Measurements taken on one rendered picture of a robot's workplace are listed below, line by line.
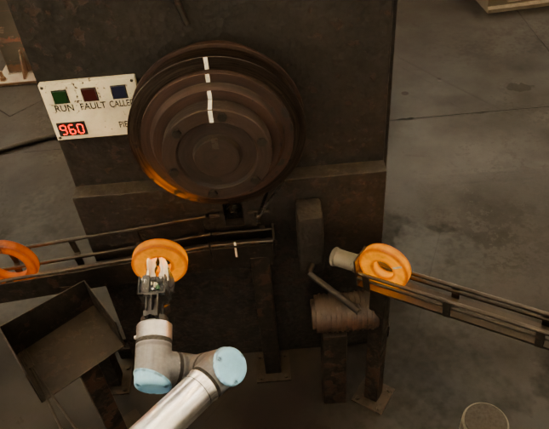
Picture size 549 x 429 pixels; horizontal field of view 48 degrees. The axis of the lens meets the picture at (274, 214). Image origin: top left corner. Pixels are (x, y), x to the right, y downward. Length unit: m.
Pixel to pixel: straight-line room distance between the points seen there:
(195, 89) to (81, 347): 0.84
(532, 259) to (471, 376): 0.70
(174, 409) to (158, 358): 0.18
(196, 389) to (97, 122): 0.81
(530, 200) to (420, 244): 0.63
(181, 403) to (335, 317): 0.71
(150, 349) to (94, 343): 0.38
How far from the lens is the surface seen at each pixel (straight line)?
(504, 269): 2.87
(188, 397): 1.43
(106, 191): 1.95
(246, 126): 1.52
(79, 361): 1.89
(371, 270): 1.85
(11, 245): 2.06
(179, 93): 1.55
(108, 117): 1.80
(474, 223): 3.05
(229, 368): 1.46
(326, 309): 1.95
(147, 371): 1.54
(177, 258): 1.70
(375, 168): 1.90
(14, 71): 4.70
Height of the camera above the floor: 2.05
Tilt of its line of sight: 42 degrees down
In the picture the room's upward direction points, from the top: 5 degrees counter-clockwise
